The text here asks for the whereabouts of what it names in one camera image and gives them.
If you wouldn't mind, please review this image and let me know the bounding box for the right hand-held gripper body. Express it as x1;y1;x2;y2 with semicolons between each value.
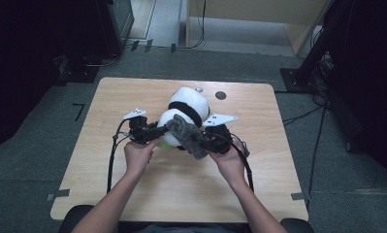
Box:
202;113;239;155

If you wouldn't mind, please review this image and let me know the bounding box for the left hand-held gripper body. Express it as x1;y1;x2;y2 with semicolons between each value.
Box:
122;109;156;146

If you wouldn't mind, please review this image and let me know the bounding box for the grey fuzzy cloth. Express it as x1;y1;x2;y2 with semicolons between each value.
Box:
165;114;210;160

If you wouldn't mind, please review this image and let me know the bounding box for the panda plush toy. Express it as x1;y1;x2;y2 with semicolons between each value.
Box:
156;86;211;151

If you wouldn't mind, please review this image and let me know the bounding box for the person's left hand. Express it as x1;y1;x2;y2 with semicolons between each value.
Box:
124;139;161;178

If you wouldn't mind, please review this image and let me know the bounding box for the person's right hand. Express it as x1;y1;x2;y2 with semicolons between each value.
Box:
209;147;246;185

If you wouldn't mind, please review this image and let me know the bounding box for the person's lap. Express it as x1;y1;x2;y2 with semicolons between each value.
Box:
119;222;250;233

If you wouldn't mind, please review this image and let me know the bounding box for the black metal stand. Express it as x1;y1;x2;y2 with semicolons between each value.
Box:
279;0;355;95

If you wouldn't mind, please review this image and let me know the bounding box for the grey floor tape strip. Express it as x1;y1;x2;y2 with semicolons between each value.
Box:
46;188;71;202
291;191;311;201

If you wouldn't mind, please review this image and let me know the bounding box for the black cabinet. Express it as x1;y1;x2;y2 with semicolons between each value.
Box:
95;0;136;58

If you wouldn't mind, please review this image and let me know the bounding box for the black chair armrest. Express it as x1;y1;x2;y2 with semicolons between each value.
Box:
57;204;95;233
279;217;315;233

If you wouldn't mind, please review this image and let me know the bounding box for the light wooden cabinet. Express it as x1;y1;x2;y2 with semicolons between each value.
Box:
185;0;333;56

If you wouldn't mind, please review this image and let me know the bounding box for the right hand-held gripper cable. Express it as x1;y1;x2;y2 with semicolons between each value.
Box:
229;132;255;194

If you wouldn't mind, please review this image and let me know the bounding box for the hand-held gripper cable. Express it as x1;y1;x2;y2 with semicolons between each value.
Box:
229;132;255;194
107;118;132;194

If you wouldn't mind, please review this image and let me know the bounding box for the left hand-held gripper cable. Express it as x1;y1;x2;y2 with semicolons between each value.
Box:
107;118;132;194

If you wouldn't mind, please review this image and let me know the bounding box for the looped black floor cable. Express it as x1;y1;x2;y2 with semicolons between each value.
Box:
82;52;119;68

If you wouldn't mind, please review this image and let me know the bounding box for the black floor base plate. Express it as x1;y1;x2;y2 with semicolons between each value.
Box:
58;62;100;83

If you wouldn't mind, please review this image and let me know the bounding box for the hanging black cable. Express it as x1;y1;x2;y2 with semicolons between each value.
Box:
177;0;208;50

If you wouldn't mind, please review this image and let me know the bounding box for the tangled cable bundle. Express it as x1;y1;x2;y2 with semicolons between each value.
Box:
310;51;335;105

